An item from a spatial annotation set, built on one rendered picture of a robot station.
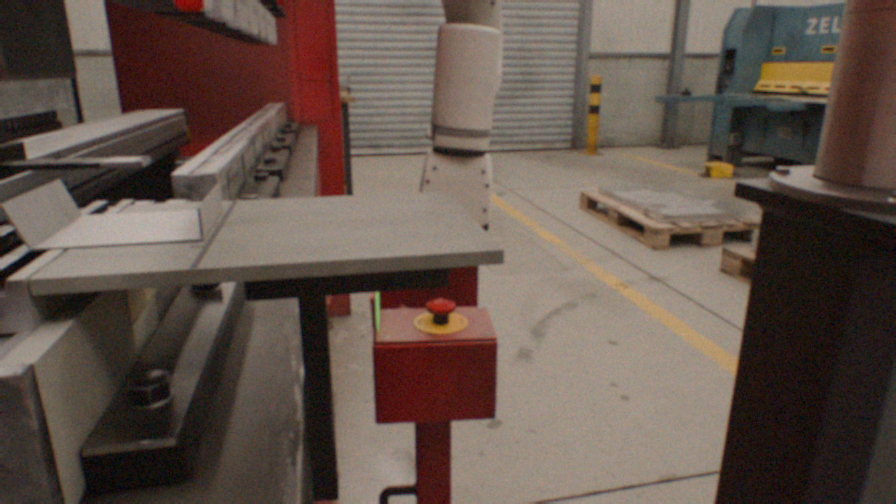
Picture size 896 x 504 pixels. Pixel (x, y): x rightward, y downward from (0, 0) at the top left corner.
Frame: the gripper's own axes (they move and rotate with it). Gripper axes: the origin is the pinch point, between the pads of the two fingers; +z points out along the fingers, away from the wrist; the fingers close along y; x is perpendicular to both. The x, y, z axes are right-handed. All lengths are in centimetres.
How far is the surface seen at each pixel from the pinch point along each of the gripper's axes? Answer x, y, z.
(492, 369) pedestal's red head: -15.1, 5.3, 10.3
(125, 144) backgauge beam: 46, -65, -5
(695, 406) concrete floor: 87, 98, 76
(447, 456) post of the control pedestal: -7.8, 1.6, 29.0
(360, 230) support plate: -43.0, -10.9, -14.8
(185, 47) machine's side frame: 166, -92, -26
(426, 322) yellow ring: -9.9, -3.3, 6.5
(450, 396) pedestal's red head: -15.1, 0.2, 14.5
